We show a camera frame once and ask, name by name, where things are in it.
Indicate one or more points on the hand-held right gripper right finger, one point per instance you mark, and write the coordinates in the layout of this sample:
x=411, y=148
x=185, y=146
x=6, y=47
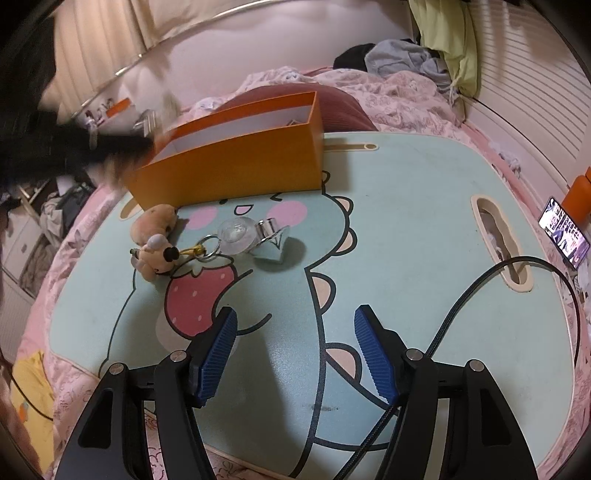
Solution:
x=374, y=355

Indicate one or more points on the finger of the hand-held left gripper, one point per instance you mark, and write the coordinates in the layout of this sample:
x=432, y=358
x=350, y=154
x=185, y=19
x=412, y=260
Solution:
x=120, y=145

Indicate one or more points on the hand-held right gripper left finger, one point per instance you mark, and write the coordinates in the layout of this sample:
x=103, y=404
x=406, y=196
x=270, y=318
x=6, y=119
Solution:
x=217, y=355

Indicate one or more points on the brown plush toy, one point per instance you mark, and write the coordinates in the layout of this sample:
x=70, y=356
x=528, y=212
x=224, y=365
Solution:
x=152, y=221

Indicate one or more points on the orange cardboard box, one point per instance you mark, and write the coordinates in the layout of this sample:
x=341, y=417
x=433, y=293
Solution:
x=231, y=161

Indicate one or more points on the clear plastic cap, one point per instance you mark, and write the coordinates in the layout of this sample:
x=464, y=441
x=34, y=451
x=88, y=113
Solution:
x=235, y=233

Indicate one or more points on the small orange box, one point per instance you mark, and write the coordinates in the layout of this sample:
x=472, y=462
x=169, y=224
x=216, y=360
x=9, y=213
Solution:
x=119, y=107

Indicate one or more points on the pile of dark clothes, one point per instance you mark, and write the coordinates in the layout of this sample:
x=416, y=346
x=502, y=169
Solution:
x=64, y=212

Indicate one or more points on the beige curtain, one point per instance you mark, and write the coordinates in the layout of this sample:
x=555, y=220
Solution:
x=115, y=46

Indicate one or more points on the yellow cloth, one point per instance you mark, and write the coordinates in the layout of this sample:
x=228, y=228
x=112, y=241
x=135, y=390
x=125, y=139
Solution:
x=32, y=392

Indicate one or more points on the maroon pillow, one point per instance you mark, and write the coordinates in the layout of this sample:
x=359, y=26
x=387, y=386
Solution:
x=341, y=108

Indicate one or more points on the smartphone with lit screen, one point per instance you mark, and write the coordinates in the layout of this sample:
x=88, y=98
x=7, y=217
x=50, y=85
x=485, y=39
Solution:
x=565, y=230

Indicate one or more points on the black clothing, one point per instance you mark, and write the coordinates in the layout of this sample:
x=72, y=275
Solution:
x=351, y=57

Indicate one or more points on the orange bottle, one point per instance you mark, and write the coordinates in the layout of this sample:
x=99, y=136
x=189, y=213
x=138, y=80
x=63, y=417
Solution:
x=582, y=189

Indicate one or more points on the grey clothing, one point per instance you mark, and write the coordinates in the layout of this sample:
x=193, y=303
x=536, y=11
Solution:
x=397, y=57

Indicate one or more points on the yellow-green cloth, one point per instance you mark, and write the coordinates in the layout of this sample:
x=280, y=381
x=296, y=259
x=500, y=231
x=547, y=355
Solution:
x=450, y=46

